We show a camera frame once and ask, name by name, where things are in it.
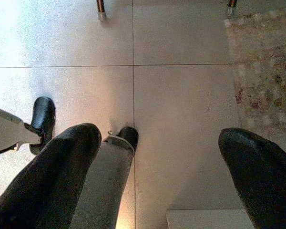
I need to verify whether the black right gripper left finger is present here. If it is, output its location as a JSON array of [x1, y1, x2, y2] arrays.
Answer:
[[0, 123, 102, 229]]

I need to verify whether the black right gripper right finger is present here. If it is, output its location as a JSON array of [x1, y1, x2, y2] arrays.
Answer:
[[218, 127, 286, 229]]

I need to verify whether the silver robot right leg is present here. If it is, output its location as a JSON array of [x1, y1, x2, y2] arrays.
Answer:
[[71, 130, 135, 229]]

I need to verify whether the silver robot leg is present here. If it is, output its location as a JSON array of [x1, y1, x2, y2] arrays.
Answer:
[[0, 104, 45, 153], [71, 130, 135, 229]]

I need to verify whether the silver robot left leg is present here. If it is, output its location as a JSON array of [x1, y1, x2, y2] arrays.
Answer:
[[0, 104, 45, 153]]

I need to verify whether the black robot left foot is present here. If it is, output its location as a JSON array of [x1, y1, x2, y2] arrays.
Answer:
[[29, 96, 56, 156]]

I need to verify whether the black robot foot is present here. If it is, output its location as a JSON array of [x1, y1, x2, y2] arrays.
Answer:
[[116, 126, 139, 157], [29, 96, 56, 156]]

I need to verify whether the white box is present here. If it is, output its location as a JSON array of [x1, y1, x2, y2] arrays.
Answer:
[[166, 209, 250, 229]]

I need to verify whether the black robot right foot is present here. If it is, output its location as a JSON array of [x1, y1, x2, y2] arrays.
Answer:
[[116, 126, 139, 157]]

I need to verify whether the beige floral rug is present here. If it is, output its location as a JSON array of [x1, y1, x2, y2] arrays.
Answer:
[[224, 7, 286, 158]]

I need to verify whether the brown chair leg silver tip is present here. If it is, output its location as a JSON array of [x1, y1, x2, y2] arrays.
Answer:
[[226, 0, 238, 16], [96, 0, 108, 22]]

